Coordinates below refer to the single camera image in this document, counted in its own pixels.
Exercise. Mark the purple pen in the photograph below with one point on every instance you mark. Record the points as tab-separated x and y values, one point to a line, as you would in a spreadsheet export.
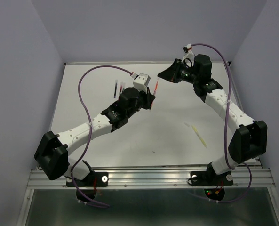
115	88

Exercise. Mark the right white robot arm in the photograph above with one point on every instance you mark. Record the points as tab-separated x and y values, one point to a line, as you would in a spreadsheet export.
249	136

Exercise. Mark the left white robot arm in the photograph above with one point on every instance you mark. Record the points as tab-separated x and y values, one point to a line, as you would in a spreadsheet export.
54	150

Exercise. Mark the aluminium mounting rail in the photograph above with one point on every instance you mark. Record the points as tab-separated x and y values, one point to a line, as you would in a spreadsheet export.
155	178

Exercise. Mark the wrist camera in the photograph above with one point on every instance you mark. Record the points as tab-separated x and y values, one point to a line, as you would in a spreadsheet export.
141	81
188	53

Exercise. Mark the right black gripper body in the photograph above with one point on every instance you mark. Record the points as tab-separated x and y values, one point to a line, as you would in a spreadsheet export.
180	72

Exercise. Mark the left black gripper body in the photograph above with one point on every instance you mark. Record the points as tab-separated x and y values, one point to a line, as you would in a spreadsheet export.
143	102

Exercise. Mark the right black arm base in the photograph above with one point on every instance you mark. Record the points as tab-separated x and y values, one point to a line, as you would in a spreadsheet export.
214	183

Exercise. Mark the red pink pen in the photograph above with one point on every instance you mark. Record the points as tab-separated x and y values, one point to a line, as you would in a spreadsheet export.
122	86

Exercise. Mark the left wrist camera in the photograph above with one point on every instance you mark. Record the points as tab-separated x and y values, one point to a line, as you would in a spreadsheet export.
141	81

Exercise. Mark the yellow pen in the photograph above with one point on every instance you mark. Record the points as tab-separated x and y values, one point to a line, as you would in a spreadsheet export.
199	136

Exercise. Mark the orange pen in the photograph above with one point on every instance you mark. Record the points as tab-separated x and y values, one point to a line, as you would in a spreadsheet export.
155	91

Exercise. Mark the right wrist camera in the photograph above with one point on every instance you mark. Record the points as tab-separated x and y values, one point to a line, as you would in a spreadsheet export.
188	53

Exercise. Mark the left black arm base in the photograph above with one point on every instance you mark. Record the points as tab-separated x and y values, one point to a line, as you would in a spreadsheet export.
93	179

